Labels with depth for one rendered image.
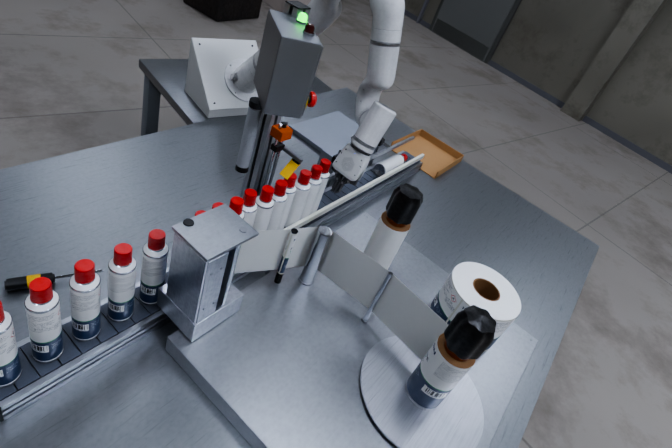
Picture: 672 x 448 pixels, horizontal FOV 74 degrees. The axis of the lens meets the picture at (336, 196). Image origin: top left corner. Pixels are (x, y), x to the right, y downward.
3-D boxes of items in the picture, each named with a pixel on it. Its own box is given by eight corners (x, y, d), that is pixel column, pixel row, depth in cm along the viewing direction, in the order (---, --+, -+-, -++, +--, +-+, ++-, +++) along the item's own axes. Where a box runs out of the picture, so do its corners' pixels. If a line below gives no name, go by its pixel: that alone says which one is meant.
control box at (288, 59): (262, 114, 105) (281, 35, 94) (252, 81, 117) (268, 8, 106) (303, 120, 109) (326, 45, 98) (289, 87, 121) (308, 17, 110)
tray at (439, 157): (434, 179, 202) (438, 172, 199) (389, 148, 211) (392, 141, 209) (460, 161, 224) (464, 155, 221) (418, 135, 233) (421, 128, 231)
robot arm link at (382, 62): (359, 33, 142) (350, 124, 156) (376, 42, 129) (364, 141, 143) (385, 34, 145) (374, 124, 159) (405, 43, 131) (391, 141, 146)
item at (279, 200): (268, 245, 130) (284, 191, 118) (253, 236, 131) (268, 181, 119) (278, 237, 134) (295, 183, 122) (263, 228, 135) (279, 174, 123)
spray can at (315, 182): (304, 226, 141) (322, 174, 129) (289, 219, 142) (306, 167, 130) (310, 217, 145) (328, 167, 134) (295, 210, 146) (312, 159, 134)
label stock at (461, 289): (460, 287, 141) (482, 255, 133) (507, 339, 130) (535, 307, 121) (416, 304, 129) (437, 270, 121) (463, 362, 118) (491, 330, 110)
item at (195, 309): (191, 342, 99) (207, 263, 84) (156, 304, 103) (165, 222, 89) (239, 310, 109) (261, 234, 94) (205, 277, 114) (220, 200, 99)
